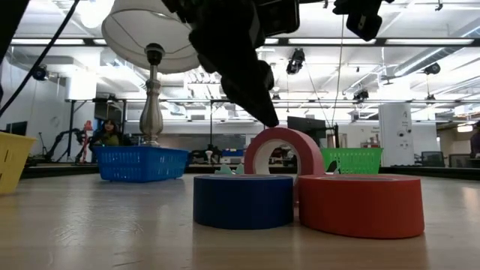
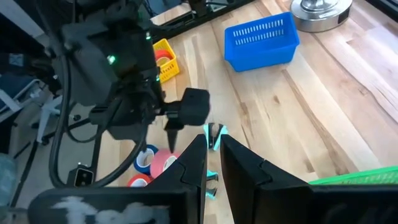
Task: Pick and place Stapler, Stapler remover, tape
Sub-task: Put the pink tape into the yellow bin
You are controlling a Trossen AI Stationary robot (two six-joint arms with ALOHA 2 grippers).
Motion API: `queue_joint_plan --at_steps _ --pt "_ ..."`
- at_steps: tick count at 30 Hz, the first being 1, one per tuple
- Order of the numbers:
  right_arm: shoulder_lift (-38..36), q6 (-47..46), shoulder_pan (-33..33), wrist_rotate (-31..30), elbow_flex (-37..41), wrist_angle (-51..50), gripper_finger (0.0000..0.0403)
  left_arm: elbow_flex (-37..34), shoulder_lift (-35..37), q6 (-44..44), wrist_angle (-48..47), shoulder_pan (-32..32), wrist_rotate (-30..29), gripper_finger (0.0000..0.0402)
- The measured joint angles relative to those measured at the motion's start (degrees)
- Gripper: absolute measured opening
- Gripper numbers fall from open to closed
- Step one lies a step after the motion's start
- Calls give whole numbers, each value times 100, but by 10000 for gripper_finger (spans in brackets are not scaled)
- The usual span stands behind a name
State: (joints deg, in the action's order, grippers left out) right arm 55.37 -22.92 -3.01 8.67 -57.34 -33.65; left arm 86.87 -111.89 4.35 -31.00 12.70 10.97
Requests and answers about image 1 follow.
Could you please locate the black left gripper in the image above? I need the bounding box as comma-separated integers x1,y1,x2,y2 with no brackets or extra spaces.
161,0,281,128

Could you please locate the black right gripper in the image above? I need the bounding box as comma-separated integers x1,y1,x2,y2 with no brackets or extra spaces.
332,0,395,18

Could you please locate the pink tape roll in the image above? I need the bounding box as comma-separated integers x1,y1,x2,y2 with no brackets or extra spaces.
243,126,326,206

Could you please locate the teal staple remover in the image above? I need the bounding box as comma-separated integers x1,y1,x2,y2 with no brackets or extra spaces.
214,163,245,176

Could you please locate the blue tape roll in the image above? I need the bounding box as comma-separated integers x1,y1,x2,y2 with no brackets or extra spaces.
193,173,295,230

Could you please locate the red tape roll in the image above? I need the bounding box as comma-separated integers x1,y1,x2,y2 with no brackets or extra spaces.
298,173,426,240

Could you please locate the black computer monitor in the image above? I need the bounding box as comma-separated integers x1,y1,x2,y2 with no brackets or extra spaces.
286,115,328,146

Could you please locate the silver table lamp white shade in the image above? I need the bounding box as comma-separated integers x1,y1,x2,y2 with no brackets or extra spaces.
100,0,202,148

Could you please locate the white pillar with signs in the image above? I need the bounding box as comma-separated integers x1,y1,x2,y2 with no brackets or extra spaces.
378,103,416,168

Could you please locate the green plastic basket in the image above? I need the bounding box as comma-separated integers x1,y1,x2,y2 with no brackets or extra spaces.
320,147,384,176

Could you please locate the blue plastic basket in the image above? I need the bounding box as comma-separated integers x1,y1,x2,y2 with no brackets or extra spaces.
92,145,190,184

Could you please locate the person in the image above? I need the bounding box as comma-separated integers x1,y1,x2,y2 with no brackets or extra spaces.
470,120,480,158
88,118,127,148

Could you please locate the grey office chair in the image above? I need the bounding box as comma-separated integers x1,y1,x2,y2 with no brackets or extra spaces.
420,150,446,168

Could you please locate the red stand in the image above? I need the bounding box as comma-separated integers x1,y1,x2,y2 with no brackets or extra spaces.
82,119,94,163

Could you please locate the small dark monitor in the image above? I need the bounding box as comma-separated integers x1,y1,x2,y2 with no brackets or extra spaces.
5,120,29,137

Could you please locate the yellow plastic basket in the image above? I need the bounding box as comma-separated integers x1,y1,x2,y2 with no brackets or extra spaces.
0,130,38,195

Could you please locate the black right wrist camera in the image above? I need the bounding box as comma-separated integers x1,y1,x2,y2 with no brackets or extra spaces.
345,10,383,42

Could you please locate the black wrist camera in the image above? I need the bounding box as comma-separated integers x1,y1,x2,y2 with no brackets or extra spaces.
258,0,301,38
345,10,383,42

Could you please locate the black ceiling camera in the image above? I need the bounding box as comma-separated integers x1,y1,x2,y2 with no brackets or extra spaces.
286,47,306,75
423,62,442,76
31,64,49,82
352,88,371,102

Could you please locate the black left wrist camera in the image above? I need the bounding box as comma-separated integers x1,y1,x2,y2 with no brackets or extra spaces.
258,0,301,38

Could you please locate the thin hanging black cable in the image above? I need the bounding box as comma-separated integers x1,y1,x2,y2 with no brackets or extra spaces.
329,14,346,128

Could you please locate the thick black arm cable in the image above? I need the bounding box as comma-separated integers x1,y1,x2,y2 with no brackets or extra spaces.
0,0,80,116

